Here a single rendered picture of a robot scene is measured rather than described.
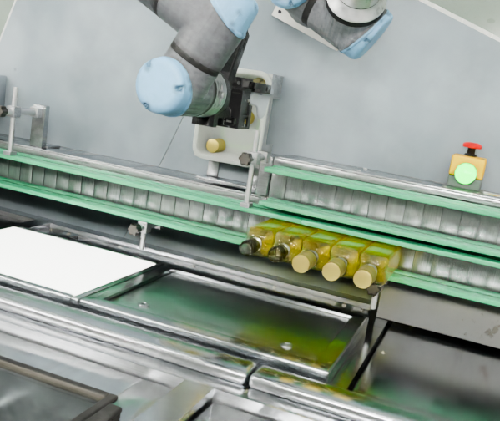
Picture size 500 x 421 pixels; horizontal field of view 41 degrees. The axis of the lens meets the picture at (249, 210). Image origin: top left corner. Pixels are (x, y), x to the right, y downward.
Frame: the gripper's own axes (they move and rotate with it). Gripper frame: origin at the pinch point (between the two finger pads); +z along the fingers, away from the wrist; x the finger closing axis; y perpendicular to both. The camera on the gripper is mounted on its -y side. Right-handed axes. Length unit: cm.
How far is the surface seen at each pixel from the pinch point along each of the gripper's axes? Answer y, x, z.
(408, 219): 22.4, 27.7, 30.0
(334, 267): 29.3, 19.7, 1.7
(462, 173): 11, 36, 33
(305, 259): 29.0, 14.3, 1.7
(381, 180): 15.3, 20.7, 30.0
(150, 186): 25.9, -29.4, 21.5
